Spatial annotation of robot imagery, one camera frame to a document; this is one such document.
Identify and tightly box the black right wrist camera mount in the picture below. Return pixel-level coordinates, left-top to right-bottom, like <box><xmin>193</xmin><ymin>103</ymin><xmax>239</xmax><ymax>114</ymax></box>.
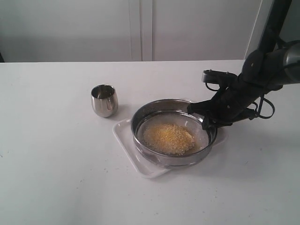
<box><xmin>202</xmin><ymin>69</ymin><xmax>238</xmax><ymax>92</ymax></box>

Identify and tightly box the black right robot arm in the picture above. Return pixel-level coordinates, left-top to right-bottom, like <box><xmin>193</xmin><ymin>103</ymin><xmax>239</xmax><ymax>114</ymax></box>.
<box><xmin>187</xmin><ymin>0</ymin><xmax>300</xmax><ymax>129</ymax></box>

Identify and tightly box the stainless steel cup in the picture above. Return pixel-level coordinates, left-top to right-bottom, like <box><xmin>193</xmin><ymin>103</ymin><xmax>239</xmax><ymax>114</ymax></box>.
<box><xmin>91</xmin><ymin>84</ymin><xmax>118</xmax><ymax>118</ymax></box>

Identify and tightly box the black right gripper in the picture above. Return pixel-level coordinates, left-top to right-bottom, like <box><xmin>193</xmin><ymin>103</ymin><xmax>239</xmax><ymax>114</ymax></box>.
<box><xmin>187</xmin><ymin>79</ymin><xmax>260</xmax><ymax>130</ymax></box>

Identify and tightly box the round steel mesh sieve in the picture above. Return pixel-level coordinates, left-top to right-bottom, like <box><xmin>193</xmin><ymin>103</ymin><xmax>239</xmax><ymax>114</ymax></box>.
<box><xmin>131</xmin><ymin>99</ymin><xmax>218</xmax><ymax>168</ymax></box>

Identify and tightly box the white rectangular tray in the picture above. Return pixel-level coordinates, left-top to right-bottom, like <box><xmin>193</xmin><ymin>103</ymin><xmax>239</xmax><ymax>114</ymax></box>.
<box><xmin>112</xmin><ymin>97</ymin><xmax>229</xmax><ymax>180</ymax></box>

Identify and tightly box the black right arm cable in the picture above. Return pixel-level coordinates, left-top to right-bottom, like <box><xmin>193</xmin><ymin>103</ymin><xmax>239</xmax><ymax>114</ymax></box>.
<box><xmin>253</xmin><ymin>96</ymin><xmax>275</xmax><ymax>119</ymax></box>

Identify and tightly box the white cabinet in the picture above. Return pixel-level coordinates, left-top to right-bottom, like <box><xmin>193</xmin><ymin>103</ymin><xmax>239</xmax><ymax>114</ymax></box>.
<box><xmin>0</xmin><ymin>0</ymin><xmax>273</xmax><ymax>62</ymax></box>

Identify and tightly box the yellow grain mixture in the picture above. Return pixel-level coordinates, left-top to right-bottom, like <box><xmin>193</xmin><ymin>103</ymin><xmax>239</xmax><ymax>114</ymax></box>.
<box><xmin>143</xmin><ymin>124</ymin><xmax>195</xmax><ymax>155</ymax></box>

